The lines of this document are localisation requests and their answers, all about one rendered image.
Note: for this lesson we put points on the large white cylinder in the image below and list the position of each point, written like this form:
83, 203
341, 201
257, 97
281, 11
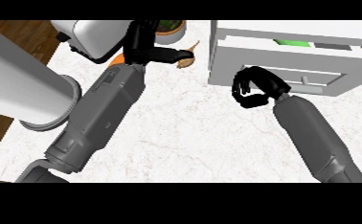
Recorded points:
28, 87

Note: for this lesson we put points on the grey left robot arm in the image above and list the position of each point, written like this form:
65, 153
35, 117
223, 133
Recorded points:
101, 109

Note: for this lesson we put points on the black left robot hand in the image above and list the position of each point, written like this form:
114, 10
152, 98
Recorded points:
140, 54

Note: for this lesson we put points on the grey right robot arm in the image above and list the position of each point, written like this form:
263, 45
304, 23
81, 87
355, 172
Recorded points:
310, 132

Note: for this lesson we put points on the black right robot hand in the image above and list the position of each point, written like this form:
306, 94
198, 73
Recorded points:
269, 82

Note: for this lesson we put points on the orange cup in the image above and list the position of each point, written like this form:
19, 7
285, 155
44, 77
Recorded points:
115, 61

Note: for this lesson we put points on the white drawer cabinet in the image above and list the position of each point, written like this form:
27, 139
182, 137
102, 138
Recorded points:
291, 27

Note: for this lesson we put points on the tan garlic bulb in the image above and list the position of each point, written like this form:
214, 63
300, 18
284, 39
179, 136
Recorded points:
185, 63

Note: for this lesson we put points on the dark grey flat item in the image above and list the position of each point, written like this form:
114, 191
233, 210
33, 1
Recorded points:
332, 46

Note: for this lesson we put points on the green item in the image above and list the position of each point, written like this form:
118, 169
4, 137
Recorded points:
291, 43

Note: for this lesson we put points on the white pot with green plant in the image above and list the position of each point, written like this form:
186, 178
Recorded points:
170, 33

